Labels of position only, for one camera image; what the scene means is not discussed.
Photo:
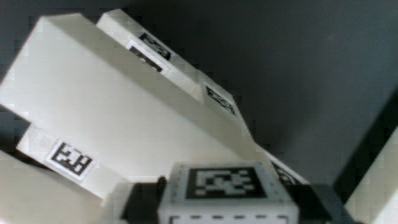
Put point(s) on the white chair back frame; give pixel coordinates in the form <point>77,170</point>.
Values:
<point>118,127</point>

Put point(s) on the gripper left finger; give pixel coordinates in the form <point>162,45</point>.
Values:
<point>143,203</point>

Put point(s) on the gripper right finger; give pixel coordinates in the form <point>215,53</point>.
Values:
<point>320,205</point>

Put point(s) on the white tagged cube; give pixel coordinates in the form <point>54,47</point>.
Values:
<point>226,194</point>

